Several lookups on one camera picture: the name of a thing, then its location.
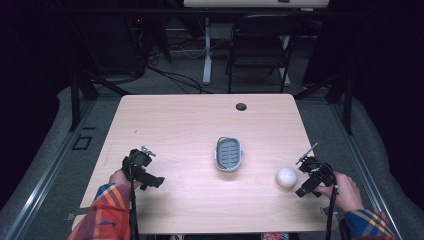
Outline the hand-held gripper cable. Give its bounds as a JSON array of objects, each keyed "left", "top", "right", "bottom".
[
  {"left": 129, "top": 179, "right": 140, "bottom": 240},
  {"left": 324, "top": 185, "right": 340, "bottom": 240}
]

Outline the white round soap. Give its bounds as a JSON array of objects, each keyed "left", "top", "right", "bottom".
[{"left": 275, "top": 166, "right": 299, "bottom": 189}]

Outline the person's left hand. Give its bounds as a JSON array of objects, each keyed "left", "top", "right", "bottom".
[{"left": 108, "top": 168, "right": 142, "bottom": 190}]

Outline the person's right hand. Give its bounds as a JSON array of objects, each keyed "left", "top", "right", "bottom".
[{"left": 313, "top": 171, "right": 365, "bottom": 213}]

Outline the black rectangular floor frame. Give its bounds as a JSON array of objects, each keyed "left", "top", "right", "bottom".
[{"left": 71, "top": 133, "right": 94, "bottom": 151}]

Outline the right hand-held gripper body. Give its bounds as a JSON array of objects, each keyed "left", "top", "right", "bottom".
[{"left": 295, "top": 142, "right": 336, "bottom": 188}]

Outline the left hand-held gripper cable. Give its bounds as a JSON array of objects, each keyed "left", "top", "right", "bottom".
[{"left": 129, "top": 179, "right": 140, "bottom": 240}]

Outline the right hand-held gripper cable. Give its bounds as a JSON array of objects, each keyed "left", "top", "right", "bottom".
[{"left": 324, "top": 185, "right": 340, "bottom": 240}]

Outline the black floor cable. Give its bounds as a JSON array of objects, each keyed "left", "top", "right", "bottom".
[{"left": 145, "top": 63, "right": 214, "bottom": 95}]

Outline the black folding chair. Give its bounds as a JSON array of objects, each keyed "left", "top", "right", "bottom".
[{"left": 226, "top": 13, "right": 304, "bottom": 95}]

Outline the grey soap dish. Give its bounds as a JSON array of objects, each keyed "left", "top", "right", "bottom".
[{"left": 214, "top": 135, "right": 245, "bottom": 173}]

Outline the person's red patterned clothing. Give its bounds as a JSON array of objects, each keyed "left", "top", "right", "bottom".
[{"left": 261, "top": 232, "right": 290, "bottom": 240}]

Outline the dark computer tower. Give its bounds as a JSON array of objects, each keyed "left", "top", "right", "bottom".
[{"left": 96, "top": 14, "right": 149, "bottom": 76}]

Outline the white desk with legs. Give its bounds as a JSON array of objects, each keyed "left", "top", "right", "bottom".
[{"left": 182, "top": 0, "right": 331, "bottom": 86}]

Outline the black metal stand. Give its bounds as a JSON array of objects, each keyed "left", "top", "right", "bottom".
[
  {"left": 67, "top": 69, "right": 132, "bottom": 133},
  {"left": 292, "top": 68, "right": 355, "bottom": 136}
]

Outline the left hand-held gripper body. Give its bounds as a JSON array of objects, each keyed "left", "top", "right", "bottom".
[{"left": 121, "top": 145, "right": 157, "bottom": 185}]

